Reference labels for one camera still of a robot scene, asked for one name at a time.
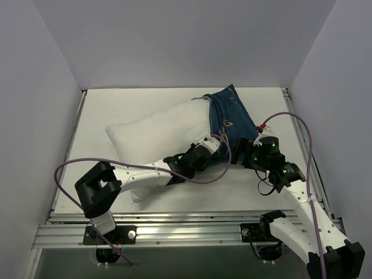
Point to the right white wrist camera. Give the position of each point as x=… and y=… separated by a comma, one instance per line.
x=263, y=131

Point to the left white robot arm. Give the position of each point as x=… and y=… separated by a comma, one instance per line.
x=99, y=187

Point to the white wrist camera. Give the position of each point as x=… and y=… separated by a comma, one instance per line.
x=212, y=144
x=263, y=131

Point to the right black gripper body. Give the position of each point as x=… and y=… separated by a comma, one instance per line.
x=239, y=149

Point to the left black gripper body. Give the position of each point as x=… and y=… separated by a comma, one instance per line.
x=217, y=155

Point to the white pillow insert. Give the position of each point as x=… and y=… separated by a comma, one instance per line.
x=161, y=134

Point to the blue patterned pillowcase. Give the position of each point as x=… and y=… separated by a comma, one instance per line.
x=228, y=116

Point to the left aluminium side rail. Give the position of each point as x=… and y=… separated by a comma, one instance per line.
x=59, y=172

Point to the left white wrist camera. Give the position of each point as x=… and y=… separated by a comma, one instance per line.
x=212, y=144

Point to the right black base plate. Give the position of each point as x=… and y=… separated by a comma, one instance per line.
x=252, y=232

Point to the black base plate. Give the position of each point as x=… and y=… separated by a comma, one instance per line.
x=252, y=232
x=121, y=235

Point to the aluminium front rail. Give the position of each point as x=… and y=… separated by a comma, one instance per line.
x=153, y=229

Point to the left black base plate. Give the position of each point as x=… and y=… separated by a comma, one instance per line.
x=121, y=235

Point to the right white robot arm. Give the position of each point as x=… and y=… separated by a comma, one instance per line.
x=324, y=249

